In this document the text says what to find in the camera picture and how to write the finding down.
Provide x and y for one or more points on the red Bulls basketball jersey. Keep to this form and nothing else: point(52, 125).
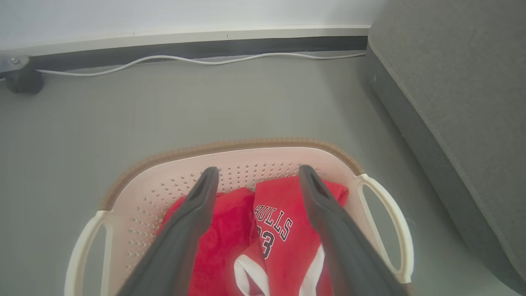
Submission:
point(287, 255)

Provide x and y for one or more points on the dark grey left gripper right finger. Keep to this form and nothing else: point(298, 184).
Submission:
point(345, 246)

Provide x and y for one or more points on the silver metal bracket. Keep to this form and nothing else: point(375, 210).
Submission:
point(14, 62)

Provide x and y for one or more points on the grey fabric sofa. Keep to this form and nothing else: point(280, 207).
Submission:
point(452, 82)

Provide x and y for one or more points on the black caster wheel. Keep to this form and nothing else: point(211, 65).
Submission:
point(24, 81)

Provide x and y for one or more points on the white plastic laundry basket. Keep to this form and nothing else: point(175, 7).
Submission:
point(172, 168)

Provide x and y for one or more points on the white and black baseboard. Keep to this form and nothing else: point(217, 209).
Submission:
point(185, 39)

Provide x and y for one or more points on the red fuzzy fleece cloth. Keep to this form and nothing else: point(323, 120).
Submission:
point(228, 230)

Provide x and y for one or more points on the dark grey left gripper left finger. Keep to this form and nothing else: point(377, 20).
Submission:
point(181, 242)

